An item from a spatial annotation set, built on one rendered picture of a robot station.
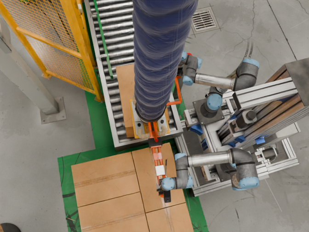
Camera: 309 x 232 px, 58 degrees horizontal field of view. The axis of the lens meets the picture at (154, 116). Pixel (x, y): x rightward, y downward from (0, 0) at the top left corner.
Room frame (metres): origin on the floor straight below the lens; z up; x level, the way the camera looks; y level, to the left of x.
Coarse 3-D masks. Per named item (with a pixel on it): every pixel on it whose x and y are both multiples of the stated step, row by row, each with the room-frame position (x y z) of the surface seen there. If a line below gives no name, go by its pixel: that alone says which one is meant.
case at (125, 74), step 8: (120, 72) 1.13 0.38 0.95; (128, 72) 1.15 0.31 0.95; (120, 80) 1.05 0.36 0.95; (128, 80) 1.07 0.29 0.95; (120, 88) 0.97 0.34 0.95; (128, 88) 0.99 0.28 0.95; (120, 96) 0.90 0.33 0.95; (128, 96) 0.91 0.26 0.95; (128, 104) 0.83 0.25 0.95; (128, 112) 0.76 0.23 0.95; (128, 120) 0.69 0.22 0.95; (168, 120) 0.75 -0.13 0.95; (128, 128) 0.63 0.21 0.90; (128, 136) 0.62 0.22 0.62
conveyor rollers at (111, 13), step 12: (108, 0) 2.22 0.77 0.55; (120, 0) 2.27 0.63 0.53; (108, 12) 2.05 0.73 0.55; (120, 12) 2.09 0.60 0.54; (96, 24) 1.88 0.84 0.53; (120, 24) 1.92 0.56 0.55; (132, 24) 1.96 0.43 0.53; (108, 36) 1.76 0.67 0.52; (132, 36) 1.79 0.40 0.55; (108, 48) 1.59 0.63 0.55; (120, 60) 1.47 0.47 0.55; (132, 60) 1.51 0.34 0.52; (108, 72) 1.31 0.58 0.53; (108, 84) 1.16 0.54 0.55; (120, 108) 0.92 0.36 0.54; (120, 132) 0.67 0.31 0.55
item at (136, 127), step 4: (132, 104) 0.78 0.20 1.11; (132, 108) 0.75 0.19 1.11; (132, 112) 0.72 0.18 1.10; (132, 116) 0.68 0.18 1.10; (132, 120) 0.65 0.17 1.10; (136, 124) 0.62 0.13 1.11; (140, 124) 0.62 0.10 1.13; (144, 124) 0.63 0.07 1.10; (136, 128) 0.59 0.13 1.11; (140, 128) 0.59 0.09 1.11; (144, 128) 0.60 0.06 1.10; (136, 132) 0.55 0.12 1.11; (144, 132) 0.57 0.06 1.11; (136, 136) 0.52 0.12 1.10
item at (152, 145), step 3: (159, 135) 0.53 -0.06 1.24; (150, 138) 0.50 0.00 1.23; (153, 138) 0.50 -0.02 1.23; (159, 138) 0.51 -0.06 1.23; (150, 141) 0.47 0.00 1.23; (153, 141) 0.48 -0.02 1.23; (159, 141) 0.48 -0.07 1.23; (150, 144) 0.45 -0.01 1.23; (153, 144) 0.45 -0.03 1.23; (156, 144) 0.46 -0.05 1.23; (159, 144) 0.46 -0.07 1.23; (150, 147) 0.43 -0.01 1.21; (153, 147) 0.43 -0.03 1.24; (156, 147) 0.44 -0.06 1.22
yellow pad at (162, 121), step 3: (165, 111) 0.77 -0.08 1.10; (165, 114) 0.75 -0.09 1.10; (165, 117) 0.72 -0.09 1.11; (159, 120) 0.69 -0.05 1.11; (162, 120) 0.68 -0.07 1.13; (165, 120) 0.70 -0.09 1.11; (156, 123) 0.66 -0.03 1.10; (159, 123) 0.66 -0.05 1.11; (162, 123) 0.66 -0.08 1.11; (165, 123) 0.67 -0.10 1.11; (156, 126) 0.64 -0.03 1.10; (159, 126) 0.64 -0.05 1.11; (168, 126) 0.65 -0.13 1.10; (159, 129) 0.61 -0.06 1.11; (168, 129) 0.63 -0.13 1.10; (168, 132) 0.60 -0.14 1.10
